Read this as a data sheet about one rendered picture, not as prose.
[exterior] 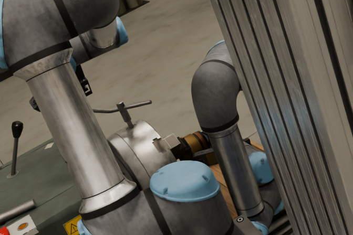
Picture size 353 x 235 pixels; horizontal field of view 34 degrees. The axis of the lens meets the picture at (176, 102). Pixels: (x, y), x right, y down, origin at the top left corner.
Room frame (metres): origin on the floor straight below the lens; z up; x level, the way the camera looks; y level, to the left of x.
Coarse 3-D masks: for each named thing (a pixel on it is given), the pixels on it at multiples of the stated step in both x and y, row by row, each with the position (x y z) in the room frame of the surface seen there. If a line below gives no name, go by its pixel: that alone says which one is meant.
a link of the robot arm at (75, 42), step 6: (78, 36) 1.40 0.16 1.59; (72, 42) 1.39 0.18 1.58; (78, 42) 1.39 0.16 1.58; (78, 48) 1.38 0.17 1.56; (84, 48) 1.38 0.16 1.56; (72, 54) 1.38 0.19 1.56; (78, 54) 1.38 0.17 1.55; (84, 54) 1.38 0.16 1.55; (72, 60) 1.36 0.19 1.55; (78, 60) 1.38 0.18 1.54; (84, 60) 1.39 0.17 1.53; (72, 66) 1.36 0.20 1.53
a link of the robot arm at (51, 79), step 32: (0, 0) 1.05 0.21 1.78; (32, 0) 1.02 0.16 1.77; (0, 32) 1.00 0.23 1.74; (32, 32) 1.00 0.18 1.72; (64, 32) 1.02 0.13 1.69; (0, 64) 1.01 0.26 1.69; (32, 64) 0.98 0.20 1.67; (64, 64) 1.01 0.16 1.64; (64, 96) 0.98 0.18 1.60; (64, 128) 0.96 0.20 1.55; (96, 128) 0.97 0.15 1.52; (64, 160) 0.96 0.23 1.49; (96, 160) 0.94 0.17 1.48; (96, 192) 0.92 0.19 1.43; (128, 192) 0.91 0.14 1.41; (96, 224) 0.89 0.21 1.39; (128, 224) 0.88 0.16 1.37
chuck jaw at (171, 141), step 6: (156, 138) 1.49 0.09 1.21; (168, 138) 1.50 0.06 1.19; (174, 138) 1.50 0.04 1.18; (156, 144) 1.48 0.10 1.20; (162, 144) 1.48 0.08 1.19; (168, 144) 1.49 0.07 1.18; (174, 144) 1.48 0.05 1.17; (180, 144) 1.49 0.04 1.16; (186, 144) 1.55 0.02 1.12; (162, 150) 1.46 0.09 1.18; (174, 150) 1.50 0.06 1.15; (180, 150) 1.52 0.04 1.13; (186, 150) 1.54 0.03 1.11; (174, 156) 1.52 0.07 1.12; (180, 156) 1.55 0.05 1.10
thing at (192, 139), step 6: (198, 132) 1.61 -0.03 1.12; (180, 138) 1.61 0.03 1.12; (186, 138) 1.60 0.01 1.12; (192, 138) 1.59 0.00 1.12; (198, 138) 1.59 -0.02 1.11; (204, 138) 1.59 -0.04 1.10; (192, 144) 1.57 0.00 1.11; (198, 144) 1.57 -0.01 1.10; (204, 144) 1.58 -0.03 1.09; (192, 150) 1.56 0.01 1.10; (198, 150) 1.57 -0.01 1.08; (186, 156) 1.56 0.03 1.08; (192, 156) 1.57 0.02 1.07
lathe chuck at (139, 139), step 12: (120, 132) 1.57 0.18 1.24; (132, 132) 1.53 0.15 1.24; (144, 132) 1.52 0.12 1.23; (156, 132) 1.51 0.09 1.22; (132, 144) 1.49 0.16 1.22; (144, 144) 1.48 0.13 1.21; (144, 156) 1.45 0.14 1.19; (156, 156) 1.44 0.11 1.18; (168, 156) 1.44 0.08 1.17; (144, 168) 1.42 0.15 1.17; (156, 168) 1.42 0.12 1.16
